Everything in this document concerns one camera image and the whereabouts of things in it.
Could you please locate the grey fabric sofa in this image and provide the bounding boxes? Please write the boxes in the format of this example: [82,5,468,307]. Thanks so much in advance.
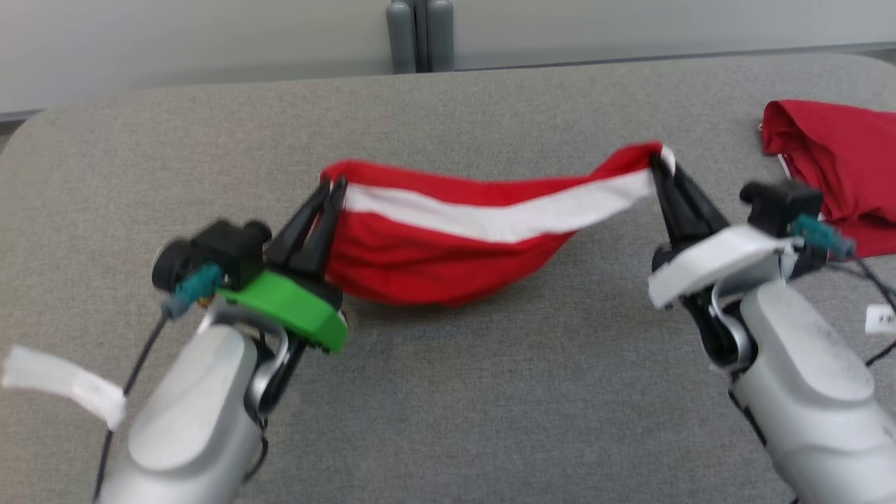
[0,52,896,504]

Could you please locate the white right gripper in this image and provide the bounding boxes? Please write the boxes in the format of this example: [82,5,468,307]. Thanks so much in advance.
[647,154,802,310]

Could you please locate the teal right cable connector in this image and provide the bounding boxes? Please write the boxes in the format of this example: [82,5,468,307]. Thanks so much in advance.
[793,213,856,260]

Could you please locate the grey partition post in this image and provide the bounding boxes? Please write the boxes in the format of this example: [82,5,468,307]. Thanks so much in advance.
[386,0,456,74]

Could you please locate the red basketball jersey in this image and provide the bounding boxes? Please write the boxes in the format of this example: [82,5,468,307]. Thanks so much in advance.
[759,99,896,260]

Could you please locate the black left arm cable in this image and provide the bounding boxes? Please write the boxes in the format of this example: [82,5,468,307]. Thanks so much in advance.
[94,315,169,501]

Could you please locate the white left cable label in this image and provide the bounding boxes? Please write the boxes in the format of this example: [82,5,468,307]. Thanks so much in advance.
[0,345,127,430]

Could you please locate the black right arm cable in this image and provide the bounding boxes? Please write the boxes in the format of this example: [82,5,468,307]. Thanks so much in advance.
[836,252,896,368]

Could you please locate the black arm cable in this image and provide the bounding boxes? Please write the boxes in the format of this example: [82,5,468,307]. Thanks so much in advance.
[94,315,169,501]
[836,252,896,368]

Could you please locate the teal cable connector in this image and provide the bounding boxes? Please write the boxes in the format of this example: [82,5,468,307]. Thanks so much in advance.
[793,213,856,260]
[162,262,225,319]

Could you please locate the white cable label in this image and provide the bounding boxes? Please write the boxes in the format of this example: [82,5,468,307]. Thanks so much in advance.
[866,304,896,335]
[0,345,127,430]

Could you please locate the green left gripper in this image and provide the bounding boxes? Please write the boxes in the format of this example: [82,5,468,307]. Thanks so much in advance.
[217,178,349,353]

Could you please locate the red shorts with white trim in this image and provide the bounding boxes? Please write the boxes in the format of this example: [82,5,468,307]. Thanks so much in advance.
[318,141,676,309]

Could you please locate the white right cable label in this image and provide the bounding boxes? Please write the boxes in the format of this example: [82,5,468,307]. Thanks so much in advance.
[866,304,896,335]

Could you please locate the teal left cable connector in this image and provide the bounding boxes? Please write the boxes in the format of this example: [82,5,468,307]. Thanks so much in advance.
[162,262,225,319]

